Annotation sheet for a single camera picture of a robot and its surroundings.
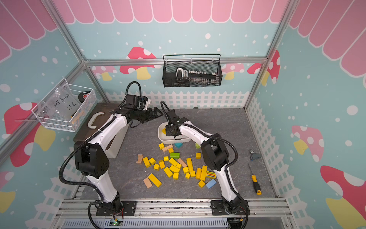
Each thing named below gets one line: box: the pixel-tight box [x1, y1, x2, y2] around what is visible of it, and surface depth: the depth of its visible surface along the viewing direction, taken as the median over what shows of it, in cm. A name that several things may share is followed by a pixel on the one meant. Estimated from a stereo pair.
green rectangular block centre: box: [170, 152, 181, 159], surface depth 94 cm
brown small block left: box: [135, 154, 143, 166], surface depth 93 cm
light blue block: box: [205, 178, 217, 189], surface depth 84 cm
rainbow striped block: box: [206, 170, 217, 179], surface depth 85 cm
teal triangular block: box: [174, 142, 183, 149], surface depth 99 cm
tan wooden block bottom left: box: [142, 176, 153, 189], surface depth 84 cm
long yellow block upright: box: [200, 165, 208, 182], surface depth 86 cm
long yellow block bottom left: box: [147, 173, 163, 188], surface depth 85 cm
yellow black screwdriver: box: [248, 163, 263, 196], surface depth 83 cm
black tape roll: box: [78, 92, 90, 104], surface depth 82 cm
